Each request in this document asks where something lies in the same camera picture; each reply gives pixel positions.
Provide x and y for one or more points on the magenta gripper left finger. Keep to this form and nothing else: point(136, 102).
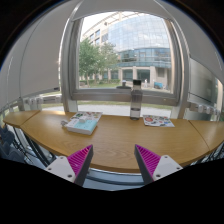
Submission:
point(73, 168)

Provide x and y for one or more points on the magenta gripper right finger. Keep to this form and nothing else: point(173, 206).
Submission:
point(152, 166)

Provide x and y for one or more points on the white charger plug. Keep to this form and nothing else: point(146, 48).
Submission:
point(64, 122)

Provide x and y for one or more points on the colourful sticker sheet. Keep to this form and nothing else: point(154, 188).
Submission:
point(157, 121)

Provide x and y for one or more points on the colourful booklet under box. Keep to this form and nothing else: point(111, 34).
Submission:
point(88, 115)

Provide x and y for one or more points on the clear water bottle black cap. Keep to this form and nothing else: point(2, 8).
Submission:
point(136, 100)

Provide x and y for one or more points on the dark chair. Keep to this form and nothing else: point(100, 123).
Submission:
point(7, 151)

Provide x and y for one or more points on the white roller blind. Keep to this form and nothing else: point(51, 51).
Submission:
point(31, 65)

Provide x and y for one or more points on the grey window frame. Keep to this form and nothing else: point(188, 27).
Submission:
point(69, 52)

